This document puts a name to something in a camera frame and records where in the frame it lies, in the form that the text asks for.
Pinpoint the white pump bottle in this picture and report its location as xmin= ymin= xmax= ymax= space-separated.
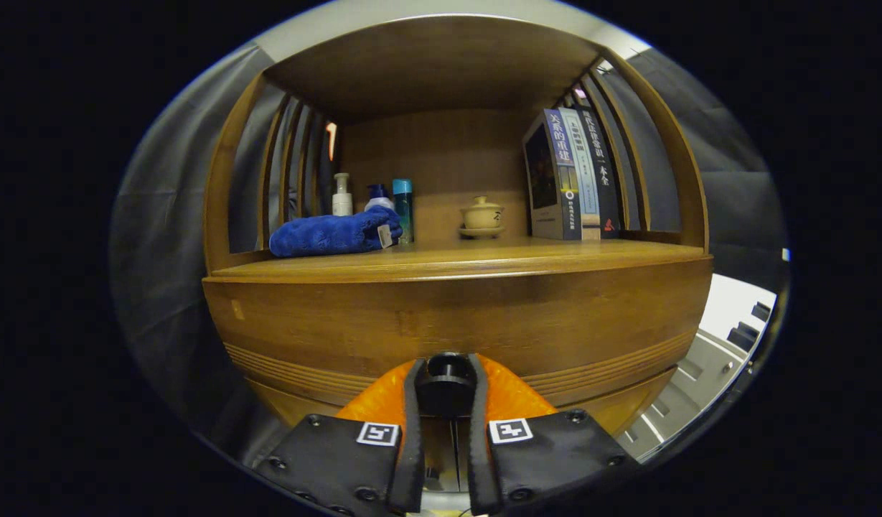
xmin=332 ymin=172 xmax=354 ymax=217

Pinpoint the beige lidded teacup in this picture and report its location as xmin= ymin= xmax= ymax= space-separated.
xmin=459 ymin=195 xmax=506 ymax=239

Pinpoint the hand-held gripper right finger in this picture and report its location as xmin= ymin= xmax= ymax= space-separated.
xmin=468 ymin=353 xmax=639 ymax=516

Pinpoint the white spine book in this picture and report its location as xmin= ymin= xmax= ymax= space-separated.
xmin=559 ymin=108 xmax=601 ymax=241

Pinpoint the white storage box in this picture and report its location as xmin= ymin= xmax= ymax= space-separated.
xmin=616 ymin=273 xmax=779 ymax=460

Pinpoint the wooden cabinet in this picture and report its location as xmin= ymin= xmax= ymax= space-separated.
xmin=202 ymin=14 xmax=714 ymax=496

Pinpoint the wooden drawer with black knob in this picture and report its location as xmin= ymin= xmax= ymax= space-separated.
xmin=202 ymin=255 xmax=713 ymax=419

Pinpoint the blue folded towel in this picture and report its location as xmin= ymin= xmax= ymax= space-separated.
xmin=269 ymin=205 xmax=403 ymax=258

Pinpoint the blue spine book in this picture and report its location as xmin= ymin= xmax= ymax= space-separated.
xmin=523 ymin=108 xmax=583 ymax=241

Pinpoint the teal cylindrical bottle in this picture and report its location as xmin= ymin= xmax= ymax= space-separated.
xmin=393 ymin=179 xmax=415 ymax=244

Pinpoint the black spine book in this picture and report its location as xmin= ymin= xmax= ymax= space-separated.
xmin=581 ymin=106 xmax=622 ymax=239

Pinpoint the wooden countertop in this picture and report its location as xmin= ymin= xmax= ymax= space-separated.
xmin=211 ymin=237 xmax=710 ymax=284

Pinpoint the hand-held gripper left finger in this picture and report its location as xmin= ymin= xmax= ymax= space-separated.
xmin=258 ymin=358 xmax=427 ymax=516

